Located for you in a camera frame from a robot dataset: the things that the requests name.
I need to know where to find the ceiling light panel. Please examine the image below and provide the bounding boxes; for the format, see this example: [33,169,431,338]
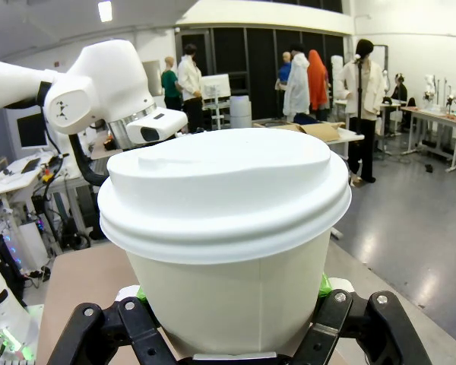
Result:
[97,0,113,23]

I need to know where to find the person in white jacket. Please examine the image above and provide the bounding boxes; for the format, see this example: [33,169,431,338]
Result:
[177,43,205,133]

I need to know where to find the white screen on cart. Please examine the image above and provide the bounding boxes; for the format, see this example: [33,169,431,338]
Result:
[200,73,232,122]

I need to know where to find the computer tower with lights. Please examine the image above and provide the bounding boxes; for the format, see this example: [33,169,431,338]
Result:
[0,218,50,269]

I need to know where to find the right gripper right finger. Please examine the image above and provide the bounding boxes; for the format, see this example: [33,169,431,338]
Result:
[291,272,435,365]

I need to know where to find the black tripod pole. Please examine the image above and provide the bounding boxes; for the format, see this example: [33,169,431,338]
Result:
[355,60,367,136]

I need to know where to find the white desk with red items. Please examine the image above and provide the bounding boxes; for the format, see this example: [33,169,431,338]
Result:
[400,106,456,173]

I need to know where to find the mannequin in white coat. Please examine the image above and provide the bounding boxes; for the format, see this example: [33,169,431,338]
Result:
[282,43,312,123]

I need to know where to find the white plastic cup lid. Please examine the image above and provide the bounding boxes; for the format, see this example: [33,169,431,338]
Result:
[97,127,353,266]

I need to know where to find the white cylinder appliance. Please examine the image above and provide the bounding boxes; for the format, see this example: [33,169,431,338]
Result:
[230,94,252,130]

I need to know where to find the seated person in black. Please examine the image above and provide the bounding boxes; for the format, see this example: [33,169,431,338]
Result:
[388,73,409,103]

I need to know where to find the computer monitor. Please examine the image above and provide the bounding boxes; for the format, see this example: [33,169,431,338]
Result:
[16,113,49,150]

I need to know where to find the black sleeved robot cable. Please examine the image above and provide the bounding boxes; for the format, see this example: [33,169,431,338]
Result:
[67,132,113,188]

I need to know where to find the cardboard box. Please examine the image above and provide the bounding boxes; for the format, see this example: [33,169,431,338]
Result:
[252,119,347,144]

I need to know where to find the white table with cardboard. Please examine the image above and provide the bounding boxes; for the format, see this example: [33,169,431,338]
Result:
[250,119,366,240]

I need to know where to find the white paper cup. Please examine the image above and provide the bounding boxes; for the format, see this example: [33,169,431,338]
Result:
[125,227,332,357]

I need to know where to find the black keyboard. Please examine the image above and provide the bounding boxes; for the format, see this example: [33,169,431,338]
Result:
[20,158,42,175]

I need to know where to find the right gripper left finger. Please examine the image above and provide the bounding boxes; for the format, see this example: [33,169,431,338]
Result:
[47,285,185,365]

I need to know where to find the white computer desk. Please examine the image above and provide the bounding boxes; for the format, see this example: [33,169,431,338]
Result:
[0,154,62,214]

